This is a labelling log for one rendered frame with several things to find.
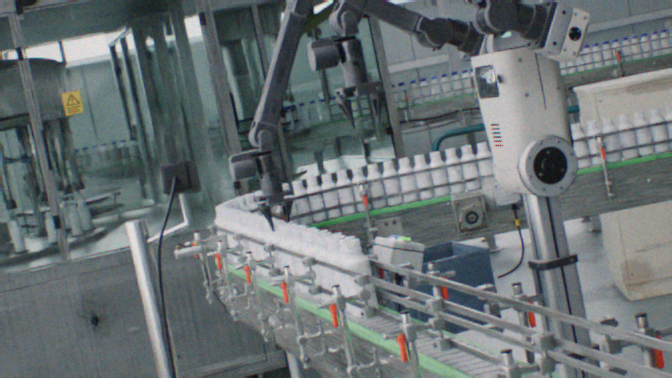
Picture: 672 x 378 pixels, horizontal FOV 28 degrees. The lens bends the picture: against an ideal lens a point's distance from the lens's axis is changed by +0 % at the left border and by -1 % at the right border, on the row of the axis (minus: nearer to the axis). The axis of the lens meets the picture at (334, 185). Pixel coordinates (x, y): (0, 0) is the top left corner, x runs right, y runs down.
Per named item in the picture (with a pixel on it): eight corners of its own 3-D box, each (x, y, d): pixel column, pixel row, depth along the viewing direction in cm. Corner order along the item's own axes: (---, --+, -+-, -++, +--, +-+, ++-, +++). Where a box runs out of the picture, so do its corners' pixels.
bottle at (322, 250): (351, 297, 315) (337, 229, 314) (348, 302, 309) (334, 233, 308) (326, 302, 316) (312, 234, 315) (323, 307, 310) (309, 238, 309)
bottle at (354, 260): (358, 319, 286) (343, 244, 285) (348, 316, 292) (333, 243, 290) (383, 312, 288) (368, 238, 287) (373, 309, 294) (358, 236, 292)
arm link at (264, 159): (277, 149, 353) (272, 149, 359) (252, 154, 352) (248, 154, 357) (282, 175, 354) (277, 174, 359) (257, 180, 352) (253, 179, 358)
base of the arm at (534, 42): (544, 5, 331) (530, 51, 331) (515, -6, 329) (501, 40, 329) (558, 1, 323) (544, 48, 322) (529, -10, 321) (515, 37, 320)
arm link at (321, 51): (355, 9, 309) (345, 13, 318) (307, 18, 306) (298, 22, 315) (366, 60, 310) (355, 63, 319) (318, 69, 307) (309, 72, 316)
